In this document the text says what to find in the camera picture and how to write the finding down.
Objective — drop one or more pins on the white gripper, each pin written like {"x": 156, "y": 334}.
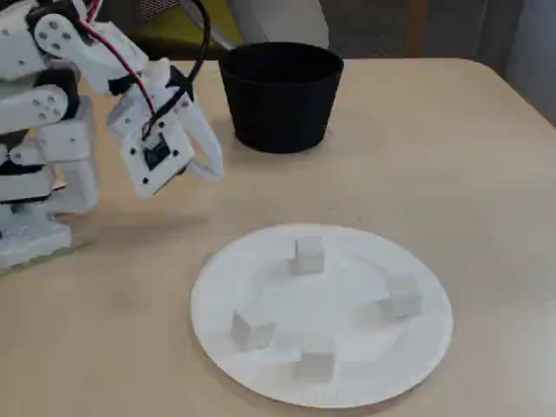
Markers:
{"x": 207, "y": 140}

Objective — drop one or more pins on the grey chair armrest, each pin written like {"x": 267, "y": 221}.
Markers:
{"x": 221, "y": 39}

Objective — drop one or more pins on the wooden post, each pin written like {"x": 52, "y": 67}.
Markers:
{"x": 415, "y": 26}

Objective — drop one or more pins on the green chair seat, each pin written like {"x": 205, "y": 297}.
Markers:
{"x": 178, "y": 30}

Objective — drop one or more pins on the white paper plate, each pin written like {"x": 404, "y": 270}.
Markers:
{"x": 321, "y": 304}

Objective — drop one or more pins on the green base plate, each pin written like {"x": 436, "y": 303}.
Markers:
{"x": 65, "y": 253}

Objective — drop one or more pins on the black pot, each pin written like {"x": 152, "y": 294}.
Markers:
{"x": 280, "y": 100}

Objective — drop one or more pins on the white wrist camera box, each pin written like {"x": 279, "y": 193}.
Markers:
{"x": 143, "y": 176}

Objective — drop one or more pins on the white cube block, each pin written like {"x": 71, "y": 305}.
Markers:
{"x": 309, "y": 258}
{"x": 252, "y": 334}
{"x": 316, "y": 365}
{"x": 404, "y": 304}

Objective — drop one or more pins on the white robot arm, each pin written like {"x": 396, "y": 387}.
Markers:
{"x": 65, "y": 143}

